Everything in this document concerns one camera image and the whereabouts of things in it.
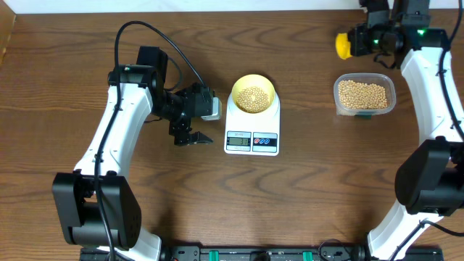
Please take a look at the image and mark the yellow plastic bowl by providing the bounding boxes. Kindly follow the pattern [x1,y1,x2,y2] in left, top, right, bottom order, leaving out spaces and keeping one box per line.
[231,74,276,114]

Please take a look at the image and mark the clear plastic container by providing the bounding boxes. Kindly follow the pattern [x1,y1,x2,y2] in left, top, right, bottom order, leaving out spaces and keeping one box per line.
[333,73,397,117]

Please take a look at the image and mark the soybeans in yellow bowl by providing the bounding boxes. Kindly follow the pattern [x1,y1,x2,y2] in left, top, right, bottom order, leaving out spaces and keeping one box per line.
[236,86,270,113]

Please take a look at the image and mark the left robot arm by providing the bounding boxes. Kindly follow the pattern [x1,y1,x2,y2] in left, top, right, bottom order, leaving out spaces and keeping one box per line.
[52,46,221,260]

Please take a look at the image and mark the yellow plastic scoop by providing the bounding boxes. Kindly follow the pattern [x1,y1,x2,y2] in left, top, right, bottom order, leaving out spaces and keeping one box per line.
[335,33,352,59]

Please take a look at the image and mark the white digital kitchen scale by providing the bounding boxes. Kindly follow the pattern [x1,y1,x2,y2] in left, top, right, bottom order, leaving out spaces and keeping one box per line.
[223,94,281,156]

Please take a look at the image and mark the green tape label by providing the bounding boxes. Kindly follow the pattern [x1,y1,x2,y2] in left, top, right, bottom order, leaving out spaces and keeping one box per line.
[355,115,372,120]

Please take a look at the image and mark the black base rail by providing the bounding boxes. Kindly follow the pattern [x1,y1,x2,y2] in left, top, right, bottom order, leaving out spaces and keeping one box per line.
[78,240,444,261]

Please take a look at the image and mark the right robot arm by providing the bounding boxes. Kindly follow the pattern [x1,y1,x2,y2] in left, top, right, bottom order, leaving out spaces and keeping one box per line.
[336,0,463,260]

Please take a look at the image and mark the soybeans pile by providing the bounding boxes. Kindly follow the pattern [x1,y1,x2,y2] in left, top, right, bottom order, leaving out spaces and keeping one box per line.
[338,80,388,109]

